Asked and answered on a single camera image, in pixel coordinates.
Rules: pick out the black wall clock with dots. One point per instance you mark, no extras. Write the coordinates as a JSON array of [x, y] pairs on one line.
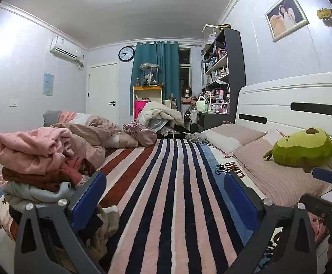
[[126, 54]]

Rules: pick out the white storage box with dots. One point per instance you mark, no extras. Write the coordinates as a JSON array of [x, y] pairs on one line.
[[211, 31]]

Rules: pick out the window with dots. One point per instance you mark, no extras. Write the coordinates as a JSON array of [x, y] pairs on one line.
[[184, 71]]

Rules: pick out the white door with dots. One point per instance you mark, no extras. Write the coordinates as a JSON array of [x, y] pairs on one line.
[[103, 91]]

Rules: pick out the green bottle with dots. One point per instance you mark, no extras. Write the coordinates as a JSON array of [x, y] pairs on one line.
[[201, 105]]

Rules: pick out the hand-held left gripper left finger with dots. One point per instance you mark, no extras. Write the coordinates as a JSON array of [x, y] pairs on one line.
[[89, 197]]

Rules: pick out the framed wall picture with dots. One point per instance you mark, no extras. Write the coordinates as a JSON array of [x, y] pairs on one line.
[[285, 15]]

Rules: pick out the glass display dome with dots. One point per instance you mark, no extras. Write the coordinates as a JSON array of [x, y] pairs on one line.
[[149, 75]]

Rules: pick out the dark bookshelf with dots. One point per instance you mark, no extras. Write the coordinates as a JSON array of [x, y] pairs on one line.
[[235, 62]]

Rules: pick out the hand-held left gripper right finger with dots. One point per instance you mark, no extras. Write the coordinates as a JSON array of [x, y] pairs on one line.
[[240, 199]]

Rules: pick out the pale pink pillow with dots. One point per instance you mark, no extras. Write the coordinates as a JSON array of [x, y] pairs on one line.
[[234, 137]]

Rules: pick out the striped blanket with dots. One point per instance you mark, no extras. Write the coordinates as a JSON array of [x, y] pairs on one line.
[[168, 205]]

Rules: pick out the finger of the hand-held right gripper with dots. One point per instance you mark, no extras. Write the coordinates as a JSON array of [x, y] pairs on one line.
[[321, 173], [317, 204]]

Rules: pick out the mannequin head with wig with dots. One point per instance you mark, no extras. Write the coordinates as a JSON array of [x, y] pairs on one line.
[[186, 92]]

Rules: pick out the teal curtain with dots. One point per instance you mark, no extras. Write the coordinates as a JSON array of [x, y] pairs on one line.
[[166, 71]]

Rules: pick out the pile of folded clothes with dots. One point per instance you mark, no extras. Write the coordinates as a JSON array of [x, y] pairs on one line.
[[40, 194]]

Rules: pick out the small blue wall poster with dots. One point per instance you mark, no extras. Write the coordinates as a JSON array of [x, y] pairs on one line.
[[48, 84]]

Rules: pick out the pink shiny bag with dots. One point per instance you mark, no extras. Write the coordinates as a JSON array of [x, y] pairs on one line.
[[141, 132]]

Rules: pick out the bundle of clothes hangers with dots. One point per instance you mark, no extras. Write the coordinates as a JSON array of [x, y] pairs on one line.
[[196, 137]]

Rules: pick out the grey and pink pillow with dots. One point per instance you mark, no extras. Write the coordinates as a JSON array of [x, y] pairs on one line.
[[63, 117]]

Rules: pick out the dark desk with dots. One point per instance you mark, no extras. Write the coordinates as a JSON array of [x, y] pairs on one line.
[[211, 121]]

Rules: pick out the white light switch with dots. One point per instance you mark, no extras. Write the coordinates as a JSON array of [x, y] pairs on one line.
[[13, 102]]

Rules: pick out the white air conditioner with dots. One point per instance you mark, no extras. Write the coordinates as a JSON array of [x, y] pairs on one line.
[[64, 50]]

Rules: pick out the green avocado plush toy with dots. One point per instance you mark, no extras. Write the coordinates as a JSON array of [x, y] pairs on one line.
[[302, 148]]

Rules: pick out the pink shopping bag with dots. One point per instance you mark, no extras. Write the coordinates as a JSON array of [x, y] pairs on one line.
[[141, 110]]

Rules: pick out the yellow cabinet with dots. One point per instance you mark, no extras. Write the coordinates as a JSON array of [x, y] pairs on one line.
[[147, 92]]

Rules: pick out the beige duvet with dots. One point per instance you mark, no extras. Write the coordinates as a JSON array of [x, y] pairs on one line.
[[94, 132]]

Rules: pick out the yellow guitar headstock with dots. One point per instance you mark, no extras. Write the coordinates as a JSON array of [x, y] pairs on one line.
[[327, 13]]

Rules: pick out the pink printed pajama top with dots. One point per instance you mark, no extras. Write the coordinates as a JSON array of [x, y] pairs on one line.
[[32, 145]]

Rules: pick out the white bed headboard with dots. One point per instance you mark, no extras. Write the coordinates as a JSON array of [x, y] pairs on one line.
[[268, 100]]

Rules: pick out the pink knit pillow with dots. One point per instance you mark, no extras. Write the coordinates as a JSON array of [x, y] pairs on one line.
[[274, 177]]

